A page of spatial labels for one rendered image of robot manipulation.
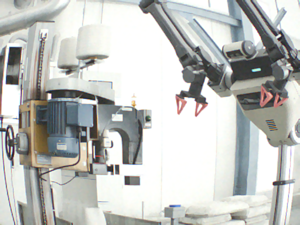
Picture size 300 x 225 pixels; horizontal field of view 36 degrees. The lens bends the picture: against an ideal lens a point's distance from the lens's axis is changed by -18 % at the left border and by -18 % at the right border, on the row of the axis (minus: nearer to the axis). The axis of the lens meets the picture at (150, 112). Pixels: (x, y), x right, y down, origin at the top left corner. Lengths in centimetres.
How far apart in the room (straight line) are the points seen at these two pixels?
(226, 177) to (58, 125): 626
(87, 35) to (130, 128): 54
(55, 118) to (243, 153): 639
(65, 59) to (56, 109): 41
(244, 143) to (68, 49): 610
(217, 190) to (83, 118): 614
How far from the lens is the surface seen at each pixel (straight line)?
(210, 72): 246
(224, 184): 829
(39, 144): 238
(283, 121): 226
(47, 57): 249
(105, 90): 252
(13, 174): 516
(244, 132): 844
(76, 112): 217
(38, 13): 502
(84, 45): 234
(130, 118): 260
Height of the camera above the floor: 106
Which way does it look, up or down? 6 degrees up
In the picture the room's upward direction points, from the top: straight up
